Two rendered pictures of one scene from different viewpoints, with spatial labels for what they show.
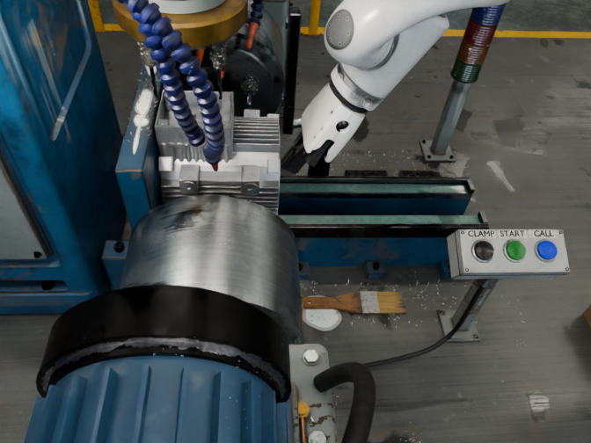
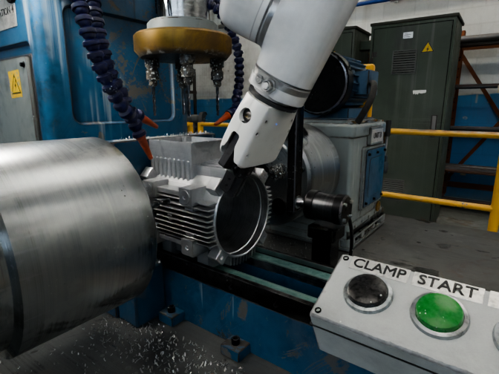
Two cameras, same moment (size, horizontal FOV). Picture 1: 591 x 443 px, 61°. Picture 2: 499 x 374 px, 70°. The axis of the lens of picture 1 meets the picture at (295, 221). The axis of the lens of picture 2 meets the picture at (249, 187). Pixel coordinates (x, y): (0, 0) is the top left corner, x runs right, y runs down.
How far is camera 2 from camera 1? 0.64 m
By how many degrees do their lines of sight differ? 51
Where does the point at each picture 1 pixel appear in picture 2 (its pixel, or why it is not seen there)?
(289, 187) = (271, 259)
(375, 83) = (271, 58)
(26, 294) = not seen: hidden behind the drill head
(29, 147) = (46, 105)
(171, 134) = (157, 148)
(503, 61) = not seen: outside the picture
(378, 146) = not seen: hidden behind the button
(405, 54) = (292, 14)
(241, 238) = (61, 148)
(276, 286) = (31, 182)
